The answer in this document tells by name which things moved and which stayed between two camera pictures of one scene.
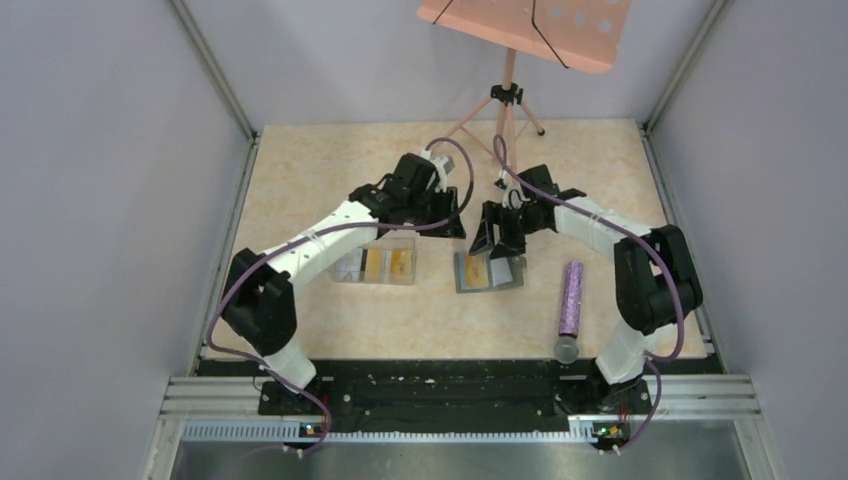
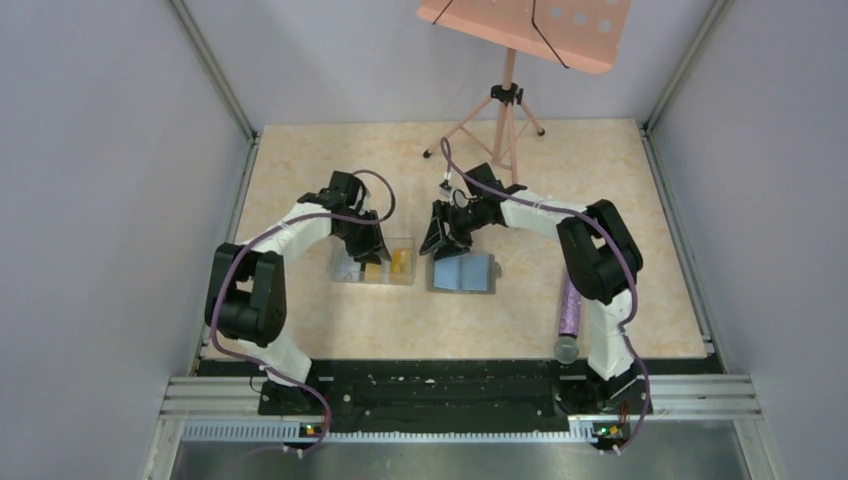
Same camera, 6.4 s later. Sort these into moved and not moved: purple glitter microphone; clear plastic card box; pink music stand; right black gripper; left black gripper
Moved: left black gripper; right black gripper
Not moved: purple glitter microphone; clear plastic card box; pink music stand
